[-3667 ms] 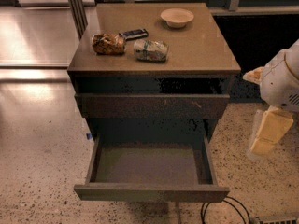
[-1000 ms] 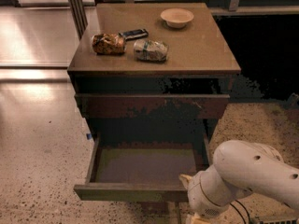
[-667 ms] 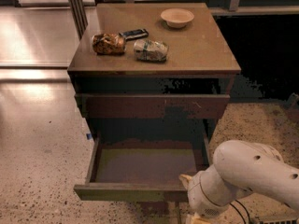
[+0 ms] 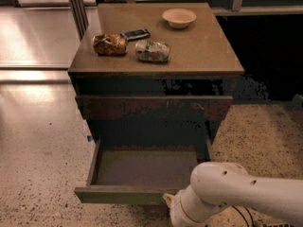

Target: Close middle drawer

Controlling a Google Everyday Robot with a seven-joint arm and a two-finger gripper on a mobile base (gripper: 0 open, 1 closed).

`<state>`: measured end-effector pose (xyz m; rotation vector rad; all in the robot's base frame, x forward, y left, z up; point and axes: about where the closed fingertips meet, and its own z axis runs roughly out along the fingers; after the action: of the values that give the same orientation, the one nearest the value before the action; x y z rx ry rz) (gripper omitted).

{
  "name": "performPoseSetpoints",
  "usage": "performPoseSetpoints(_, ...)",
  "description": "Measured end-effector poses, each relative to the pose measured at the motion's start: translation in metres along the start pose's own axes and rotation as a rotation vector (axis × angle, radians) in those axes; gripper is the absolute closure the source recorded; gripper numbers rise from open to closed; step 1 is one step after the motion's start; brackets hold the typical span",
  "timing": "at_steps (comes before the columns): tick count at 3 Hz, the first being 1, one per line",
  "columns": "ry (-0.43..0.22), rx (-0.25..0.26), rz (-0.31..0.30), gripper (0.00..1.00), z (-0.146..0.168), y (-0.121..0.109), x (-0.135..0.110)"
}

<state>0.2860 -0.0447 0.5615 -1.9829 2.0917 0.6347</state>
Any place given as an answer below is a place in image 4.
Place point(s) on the brown wooden drawer cabinet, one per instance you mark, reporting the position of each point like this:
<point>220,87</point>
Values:
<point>201,63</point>

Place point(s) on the brown top drawer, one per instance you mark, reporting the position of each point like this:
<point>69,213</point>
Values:
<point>213,108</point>

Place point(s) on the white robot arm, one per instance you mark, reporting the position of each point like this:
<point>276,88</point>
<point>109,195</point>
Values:
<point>215,186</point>

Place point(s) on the brown crumpled snack bag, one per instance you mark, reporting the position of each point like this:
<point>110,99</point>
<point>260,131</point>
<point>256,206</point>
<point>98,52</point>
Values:
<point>110,45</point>

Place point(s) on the beige ceramic bowl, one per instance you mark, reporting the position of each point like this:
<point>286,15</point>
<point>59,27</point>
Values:
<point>179,18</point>

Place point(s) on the dark blue snack bar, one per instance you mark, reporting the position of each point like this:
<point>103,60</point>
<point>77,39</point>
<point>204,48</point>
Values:
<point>136,35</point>

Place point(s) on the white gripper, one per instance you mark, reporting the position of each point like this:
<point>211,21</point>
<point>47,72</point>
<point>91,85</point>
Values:
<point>177,210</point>

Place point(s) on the brown drawer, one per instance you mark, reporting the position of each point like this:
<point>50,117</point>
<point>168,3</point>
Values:
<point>213,108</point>
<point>134,175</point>

